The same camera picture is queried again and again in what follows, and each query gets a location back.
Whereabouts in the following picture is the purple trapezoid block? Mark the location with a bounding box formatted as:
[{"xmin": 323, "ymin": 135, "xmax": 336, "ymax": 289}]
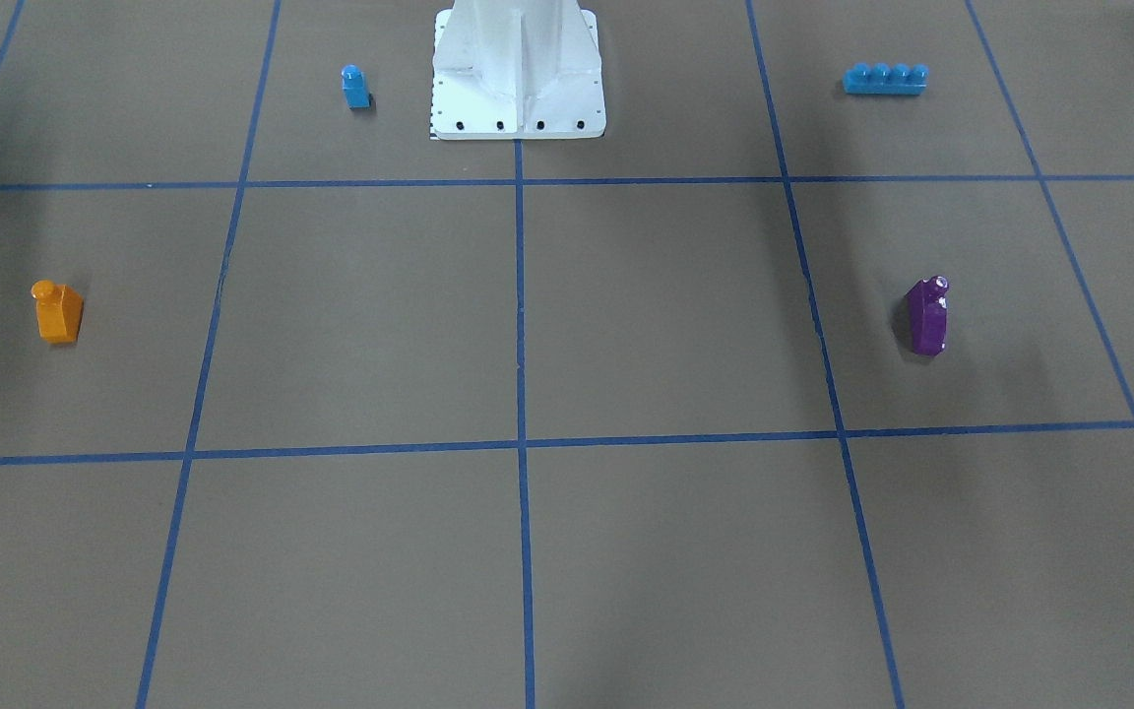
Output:
[{"xmin": 906, "ymin": 275, "xmax": 950, "ymax": 357}]

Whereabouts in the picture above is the small blue block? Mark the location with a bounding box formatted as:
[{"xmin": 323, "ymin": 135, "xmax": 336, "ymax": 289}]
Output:
[{"xmin": 341, "ymin": 64, "xmax": 372, "ymax": 109}]

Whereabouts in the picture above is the long blue four-stud block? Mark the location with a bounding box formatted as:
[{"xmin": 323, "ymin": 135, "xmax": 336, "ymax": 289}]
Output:
[{"xmin": 843, "ymin": 62, "xmax": 930, "ymax": 96}]

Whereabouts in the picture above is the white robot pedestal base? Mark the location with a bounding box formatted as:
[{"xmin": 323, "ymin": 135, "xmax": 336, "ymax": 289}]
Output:
[{"xmin": 429, "ymin": 1, "xmax": 607, "ymax": 141}]

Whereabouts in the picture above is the orange trapezoid block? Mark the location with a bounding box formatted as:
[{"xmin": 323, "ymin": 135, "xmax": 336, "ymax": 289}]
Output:
[{"xmin": 31, "ymin": 280, "xmax": 83, "ymax": 345}]

